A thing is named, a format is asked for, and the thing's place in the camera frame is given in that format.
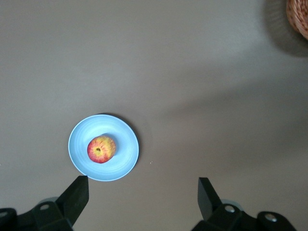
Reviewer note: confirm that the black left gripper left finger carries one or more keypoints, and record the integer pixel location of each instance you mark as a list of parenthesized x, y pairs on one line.
[(72, 202)]

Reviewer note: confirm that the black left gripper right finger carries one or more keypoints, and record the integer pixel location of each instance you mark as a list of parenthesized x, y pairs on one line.
[(209, 204)]

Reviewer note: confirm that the red yellow apple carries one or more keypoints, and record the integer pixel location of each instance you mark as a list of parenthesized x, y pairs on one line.
[(101, 149)]

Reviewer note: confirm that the light blue round plate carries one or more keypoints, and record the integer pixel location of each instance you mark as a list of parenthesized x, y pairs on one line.
[(79, 144)]

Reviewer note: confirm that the brown table cloth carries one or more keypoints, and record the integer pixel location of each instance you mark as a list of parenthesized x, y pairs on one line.
[(168, 60)]

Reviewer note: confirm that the brown wicker basket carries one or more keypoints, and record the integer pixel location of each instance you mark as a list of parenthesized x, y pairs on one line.
[(299, 16)]

